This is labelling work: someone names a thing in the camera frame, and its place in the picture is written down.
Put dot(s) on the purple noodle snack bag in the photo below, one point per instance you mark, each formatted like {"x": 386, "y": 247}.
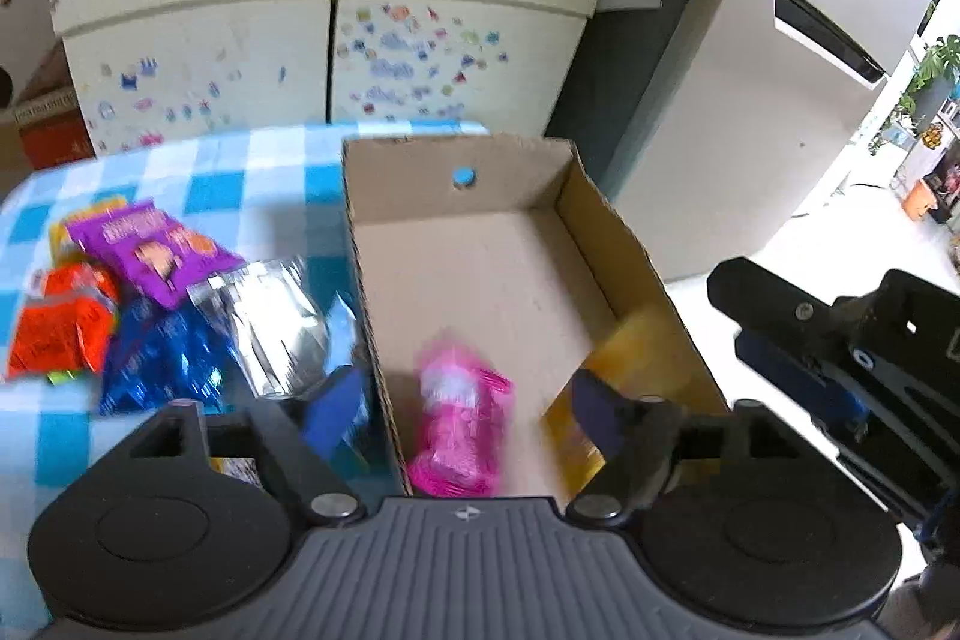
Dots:
{"x": 150, "y": 251}

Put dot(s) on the orange snack bag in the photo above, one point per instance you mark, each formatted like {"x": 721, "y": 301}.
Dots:
{"x": 67, "y": 321}

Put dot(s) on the red brown carton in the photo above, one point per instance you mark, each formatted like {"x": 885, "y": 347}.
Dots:
{"x": 45, "y": 125}

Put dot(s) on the pink snack bag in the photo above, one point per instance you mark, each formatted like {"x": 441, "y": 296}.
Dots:
{"x": 465, "y": 411}

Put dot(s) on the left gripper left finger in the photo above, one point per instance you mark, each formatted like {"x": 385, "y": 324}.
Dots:
{"x": 296, "y": 437}

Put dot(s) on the green snack packet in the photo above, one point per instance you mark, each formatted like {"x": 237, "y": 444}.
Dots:
{"x": 60, "y": 377}

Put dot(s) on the potted green plant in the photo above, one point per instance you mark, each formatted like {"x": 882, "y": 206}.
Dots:
{"x": 930, "y": 86}

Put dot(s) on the yellow waffle packet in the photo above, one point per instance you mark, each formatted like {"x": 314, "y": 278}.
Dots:
{"x": 601, "y": 405}

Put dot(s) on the cream cabinet with stickers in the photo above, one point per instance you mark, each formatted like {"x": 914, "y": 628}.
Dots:
{"x": 148, "y": 72}

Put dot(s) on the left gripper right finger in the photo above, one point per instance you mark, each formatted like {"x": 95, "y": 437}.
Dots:
{"x": 631, "y": 483}

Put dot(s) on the cardboard milk box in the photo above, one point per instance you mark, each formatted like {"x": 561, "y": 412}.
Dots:
{"x": 504, "y": 243}

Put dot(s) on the blue foil snack bag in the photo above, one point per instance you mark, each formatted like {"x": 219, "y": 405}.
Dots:
{"x": 160, "y": 355}

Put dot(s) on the beige refrigerator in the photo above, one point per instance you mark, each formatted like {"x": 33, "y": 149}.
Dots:
{"x": 707, "y": 123}

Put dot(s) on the silver foil snack bag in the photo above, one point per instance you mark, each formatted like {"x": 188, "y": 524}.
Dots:
{"x": 277, "y": 333}

